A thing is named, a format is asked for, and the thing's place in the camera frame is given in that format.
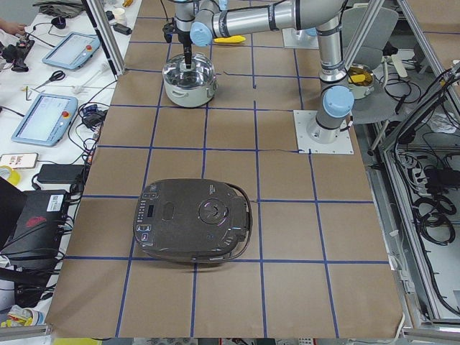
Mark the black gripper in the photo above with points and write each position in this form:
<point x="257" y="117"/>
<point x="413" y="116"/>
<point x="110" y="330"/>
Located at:
<point x="186" y="39"/>

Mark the glass pot lid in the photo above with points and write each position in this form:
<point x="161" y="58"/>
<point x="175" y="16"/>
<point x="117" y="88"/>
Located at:
<point x="200" y="73"/>

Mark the yellow toy corn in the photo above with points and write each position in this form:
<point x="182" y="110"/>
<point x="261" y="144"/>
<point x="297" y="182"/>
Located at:
<point x="232" y="40"/>

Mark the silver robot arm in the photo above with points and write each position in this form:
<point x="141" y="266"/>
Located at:
<point x="199" y="22"/>

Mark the pale green electric pot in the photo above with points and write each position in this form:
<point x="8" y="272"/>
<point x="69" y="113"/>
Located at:
<point x="191" y="98"/>

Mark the white paper cup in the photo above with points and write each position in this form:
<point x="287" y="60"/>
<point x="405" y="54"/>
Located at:
<point x="120" y="16"/>

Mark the blue teach pendant far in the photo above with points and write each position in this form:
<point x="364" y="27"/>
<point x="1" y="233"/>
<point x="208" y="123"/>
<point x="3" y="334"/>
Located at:
<point x="73" y="51"/>

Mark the blue teach pendant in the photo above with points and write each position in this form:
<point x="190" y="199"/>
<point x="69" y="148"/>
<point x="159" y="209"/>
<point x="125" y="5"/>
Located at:
<point x="73" y="51"/>
<point x="46" y="120"/>

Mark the black scissors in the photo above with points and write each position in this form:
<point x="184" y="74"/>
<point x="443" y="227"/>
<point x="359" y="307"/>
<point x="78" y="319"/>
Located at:
<point x="57" y="75"/>

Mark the blue teach pendant near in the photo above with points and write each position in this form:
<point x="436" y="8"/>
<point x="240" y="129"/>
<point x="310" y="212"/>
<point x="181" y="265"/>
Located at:
<point x="46" y="120"/>

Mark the dark brown rice cooker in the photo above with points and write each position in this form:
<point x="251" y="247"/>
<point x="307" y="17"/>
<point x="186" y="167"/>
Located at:
<point x="193" y="220"/>

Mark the steel bowl on chair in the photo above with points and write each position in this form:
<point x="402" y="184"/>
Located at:
<point x="360" y="81"/>

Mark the black power adapter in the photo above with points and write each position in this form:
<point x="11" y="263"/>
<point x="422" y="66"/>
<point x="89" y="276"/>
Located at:
<point x="59" y="174"/>

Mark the grey chair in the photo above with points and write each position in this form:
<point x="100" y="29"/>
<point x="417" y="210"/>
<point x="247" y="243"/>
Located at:
<point x="377" y="105"/>

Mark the smartphone with orange case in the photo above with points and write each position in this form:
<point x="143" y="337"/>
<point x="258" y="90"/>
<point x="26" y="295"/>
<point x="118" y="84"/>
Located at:
<point x="19" y="160"/>

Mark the yellow tape roll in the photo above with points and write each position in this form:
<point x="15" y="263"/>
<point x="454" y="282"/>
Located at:
<point x="10" y="175"/>

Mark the aluminium frame post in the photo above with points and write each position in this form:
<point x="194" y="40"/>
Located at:
<point x="100" y="23"/>

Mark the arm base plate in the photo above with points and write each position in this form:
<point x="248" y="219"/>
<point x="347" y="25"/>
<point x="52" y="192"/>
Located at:
<point x="313" y="139"/>
<point x="300" y="39"/>

